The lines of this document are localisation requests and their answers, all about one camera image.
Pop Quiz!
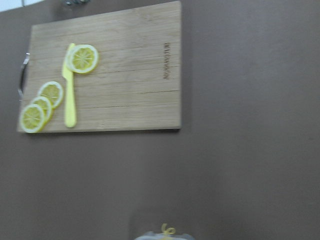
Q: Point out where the clear plastic egg box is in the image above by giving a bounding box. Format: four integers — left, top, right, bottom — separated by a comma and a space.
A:
134, 223, 195, 240

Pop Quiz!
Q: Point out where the yellow plastic knife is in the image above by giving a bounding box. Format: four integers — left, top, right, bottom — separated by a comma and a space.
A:
61, 43, 77, 128

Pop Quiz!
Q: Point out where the lemon slice by knife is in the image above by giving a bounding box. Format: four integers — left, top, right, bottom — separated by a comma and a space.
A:
65, 44, 100, 74

